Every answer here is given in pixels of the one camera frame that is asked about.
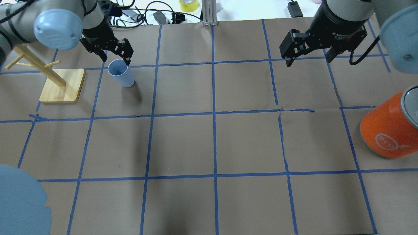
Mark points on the light blue plastic cup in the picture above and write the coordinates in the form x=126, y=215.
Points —
x=121, y=72

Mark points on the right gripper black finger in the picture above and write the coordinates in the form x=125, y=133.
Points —
x=289, y=61
x=331, y=55

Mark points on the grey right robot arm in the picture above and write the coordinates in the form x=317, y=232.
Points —
x=397, y=20

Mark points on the bamboo cup stand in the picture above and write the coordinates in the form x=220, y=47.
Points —
x=61, y=86

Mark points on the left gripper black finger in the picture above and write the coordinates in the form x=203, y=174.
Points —
x=103, y=56
x=127, y=59

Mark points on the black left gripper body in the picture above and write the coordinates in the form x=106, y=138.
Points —
x=98, y=32

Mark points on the orange metal can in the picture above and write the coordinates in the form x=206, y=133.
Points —
x=390, y=129

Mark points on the aluminium profile post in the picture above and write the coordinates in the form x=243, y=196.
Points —
x=209, y=12

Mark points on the black power adapter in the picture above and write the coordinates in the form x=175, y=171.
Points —
x=294, y=9

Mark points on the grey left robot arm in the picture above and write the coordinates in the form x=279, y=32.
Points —
x=62, y=24

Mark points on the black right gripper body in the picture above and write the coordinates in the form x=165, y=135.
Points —
x=333, y=23

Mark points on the yellow tape roll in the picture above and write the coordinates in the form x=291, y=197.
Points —
x=188, y=5

